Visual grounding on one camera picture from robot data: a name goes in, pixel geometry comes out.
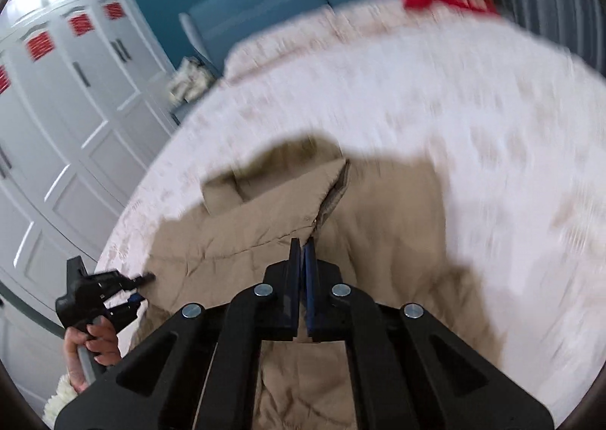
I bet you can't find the person's left forearm white sleeve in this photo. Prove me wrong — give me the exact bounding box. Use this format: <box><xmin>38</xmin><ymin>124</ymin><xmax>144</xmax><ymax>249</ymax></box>
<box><xmin>42</xmin><ymin>374</ymin><xmax>80</xmax><ymax>427</ymax></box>

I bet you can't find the pale clutter on nightstand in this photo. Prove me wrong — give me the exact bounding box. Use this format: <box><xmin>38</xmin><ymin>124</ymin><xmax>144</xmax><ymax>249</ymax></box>
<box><xmin>168</xmin><ymin>57</ymin><xmax>211</xmax><ymax>104</ymax></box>

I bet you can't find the white panelled wardrobe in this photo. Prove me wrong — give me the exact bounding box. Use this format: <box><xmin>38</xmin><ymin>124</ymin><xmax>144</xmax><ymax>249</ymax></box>
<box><xmin>0</xmin><ymin>0</ymin><xmax>183</xmax><ymax>412</ymax></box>

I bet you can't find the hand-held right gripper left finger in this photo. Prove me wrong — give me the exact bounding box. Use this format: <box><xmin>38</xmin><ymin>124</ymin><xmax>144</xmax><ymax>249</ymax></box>
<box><xmin>54</xmin><ymin>238</ymin><xmax>304</xmax><ymax>430</ymax></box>

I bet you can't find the bed with white patterned blanket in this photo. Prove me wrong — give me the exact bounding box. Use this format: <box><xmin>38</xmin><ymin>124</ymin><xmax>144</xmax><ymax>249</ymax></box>
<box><xmin>95</xmin><ymin>0</ymin><xmax>606</xmax><ymax>426</ymax></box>

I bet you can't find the person's left hand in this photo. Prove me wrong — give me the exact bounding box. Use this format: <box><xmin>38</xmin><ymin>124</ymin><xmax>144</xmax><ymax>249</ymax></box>
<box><xmin>63</xmin><ymin>320</ymin><xmax>122</xmax><ymax>394</ymax></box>

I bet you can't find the khaki padded jacket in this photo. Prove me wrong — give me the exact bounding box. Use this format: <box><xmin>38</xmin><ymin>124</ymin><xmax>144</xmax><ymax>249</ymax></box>
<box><xmin>127</xmin><ymin>129</ymin><xmax>503</xmax><ymax>430</ymax></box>

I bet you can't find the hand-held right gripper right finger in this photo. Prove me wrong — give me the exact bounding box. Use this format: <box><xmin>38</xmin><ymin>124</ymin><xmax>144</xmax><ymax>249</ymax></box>
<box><xmin>303</xmin><ymin>239</ymin><xmax>554</xmax><ymax>430</ymax></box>

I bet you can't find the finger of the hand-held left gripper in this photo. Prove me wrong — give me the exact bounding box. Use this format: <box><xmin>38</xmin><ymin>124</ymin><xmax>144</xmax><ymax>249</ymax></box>
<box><xmin>118</xmin><ymin>272</ymin><xmax>156</xmax><ymax>291</ymax></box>
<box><xmin>101</xmin><ymin>296</ymin><xmax>145</xmax><ymax>331</ymax></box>

